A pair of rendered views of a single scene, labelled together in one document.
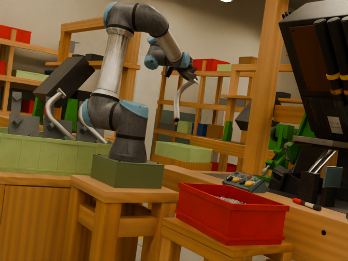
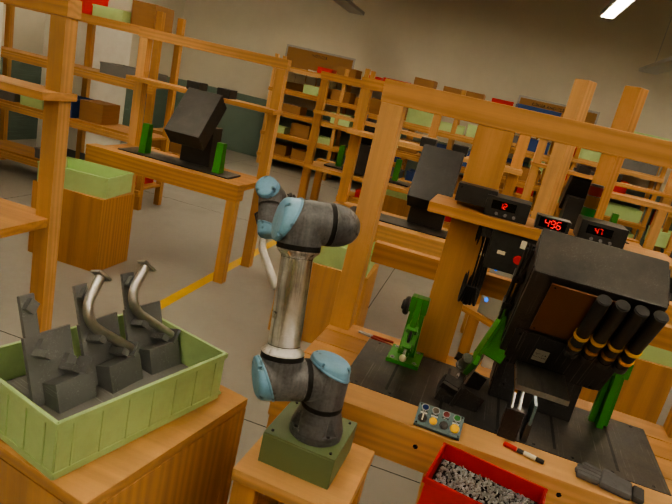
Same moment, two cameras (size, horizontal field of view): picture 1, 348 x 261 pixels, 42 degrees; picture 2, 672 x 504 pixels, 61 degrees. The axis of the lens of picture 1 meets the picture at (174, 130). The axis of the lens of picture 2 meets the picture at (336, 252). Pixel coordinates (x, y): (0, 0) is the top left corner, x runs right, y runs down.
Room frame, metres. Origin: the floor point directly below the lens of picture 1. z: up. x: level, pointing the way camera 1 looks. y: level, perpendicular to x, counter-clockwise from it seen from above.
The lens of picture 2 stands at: (0.70, 1.11, 1.87)
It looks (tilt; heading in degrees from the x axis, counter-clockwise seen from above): 16 degrees down; 321
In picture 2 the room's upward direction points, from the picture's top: 13 degrees clockwise
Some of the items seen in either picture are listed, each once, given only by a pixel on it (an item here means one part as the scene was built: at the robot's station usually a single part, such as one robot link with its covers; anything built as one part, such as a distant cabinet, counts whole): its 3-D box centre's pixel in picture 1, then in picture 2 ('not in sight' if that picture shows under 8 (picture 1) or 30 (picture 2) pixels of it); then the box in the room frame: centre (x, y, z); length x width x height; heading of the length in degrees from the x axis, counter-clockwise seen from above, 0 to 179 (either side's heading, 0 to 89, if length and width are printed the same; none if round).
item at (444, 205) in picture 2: not in sight; (547, 232); (1.89, -0.85, 1.52); 0.90 x 0.25 x 0.04; 37
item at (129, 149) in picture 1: (129, 147); (319, 415); (1.76, 0.17, 0.99); 0.15 x 0.15 x 0.10
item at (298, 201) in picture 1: (306, 204); (523, 452); (1.49, -0.47, 0.91); 0.13 x 0.02 x 0.02; 23
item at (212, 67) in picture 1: (204, 120); (69, 89); (8.26, -0.53, 1.13); 2.48 x 0.54 x 2.27; 39
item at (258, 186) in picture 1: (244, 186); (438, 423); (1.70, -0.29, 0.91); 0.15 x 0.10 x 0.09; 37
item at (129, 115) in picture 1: (131, 117); (325, 378); (1.76, 0.17, 1.11); 0.13 x 0.12 x 0.14; 72
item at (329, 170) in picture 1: (331, 186); (529, 417); (1.56, -0.57, 0.97); 0.10 x 0.02 x 0.14; 127
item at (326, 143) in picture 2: not in sight; (338, 125); (10.15, -5.94, 1.11); 3.01 x 0.54 x 2.23; 39
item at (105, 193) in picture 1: (123, 188); (307, 464); (1.76, 0.17, 0.83); 0.32 x 0.32 x 0.04; 35
